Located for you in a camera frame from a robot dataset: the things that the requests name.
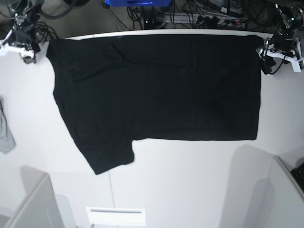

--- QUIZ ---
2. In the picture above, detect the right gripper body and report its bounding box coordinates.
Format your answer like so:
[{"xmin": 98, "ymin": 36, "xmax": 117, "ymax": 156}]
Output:
[{"xmin": 11, "ymin": 28, "xmax": 39, "ymax": 64}]

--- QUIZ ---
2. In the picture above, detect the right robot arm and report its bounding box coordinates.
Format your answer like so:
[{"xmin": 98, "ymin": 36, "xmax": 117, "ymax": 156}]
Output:
[{"xmin": 0, "ymin": 0, "xmax": 58, "ymax": 64}]

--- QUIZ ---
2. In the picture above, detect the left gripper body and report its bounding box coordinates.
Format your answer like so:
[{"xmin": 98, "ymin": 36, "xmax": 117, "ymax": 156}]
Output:
[{"xmin": 256, "ymin": 33, "xmax": 298, "ymax": 59}]

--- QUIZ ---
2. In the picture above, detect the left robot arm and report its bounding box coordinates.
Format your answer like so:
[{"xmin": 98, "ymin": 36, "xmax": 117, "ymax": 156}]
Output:
[{"xmin": 256, "ymin": 0, "xmax": 304, "ymax": 75}]

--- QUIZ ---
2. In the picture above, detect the blue box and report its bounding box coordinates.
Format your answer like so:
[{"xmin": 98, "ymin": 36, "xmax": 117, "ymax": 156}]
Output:
[{"xmin": 105, "ymin": 0, "xmax": 171, "ymax": 7}]

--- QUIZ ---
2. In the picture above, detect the grey cloth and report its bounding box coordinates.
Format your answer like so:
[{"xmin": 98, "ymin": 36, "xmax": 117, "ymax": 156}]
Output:
[{"xmin": 0, "ymin": 97, "xmax": 16, "ymax": 154}]

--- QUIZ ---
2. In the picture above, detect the black keyboard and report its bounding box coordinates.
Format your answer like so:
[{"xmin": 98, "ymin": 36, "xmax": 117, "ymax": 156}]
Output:
[{"xmin": 291, "ymin": 163, "xmax": 304, "ymax": 191}]

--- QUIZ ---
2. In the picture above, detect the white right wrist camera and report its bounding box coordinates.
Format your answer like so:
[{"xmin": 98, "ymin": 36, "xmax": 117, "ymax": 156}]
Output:
[{"xmin": 0, "ymin": 30, "xmax": 34, "ymax": 57}]

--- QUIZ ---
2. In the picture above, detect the white power strip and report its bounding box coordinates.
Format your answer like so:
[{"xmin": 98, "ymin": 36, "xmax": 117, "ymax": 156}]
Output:
[{"xmin": 160, "ymin": 13, "xmax": 249, "ymax": 29}]

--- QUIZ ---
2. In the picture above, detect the black T-shirt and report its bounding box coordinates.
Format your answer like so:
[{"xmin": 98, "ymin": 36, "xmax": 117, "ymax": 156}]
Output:
[{"xmin": 46, "ymin": 34, "xmax": 264, "ymax": 175}]

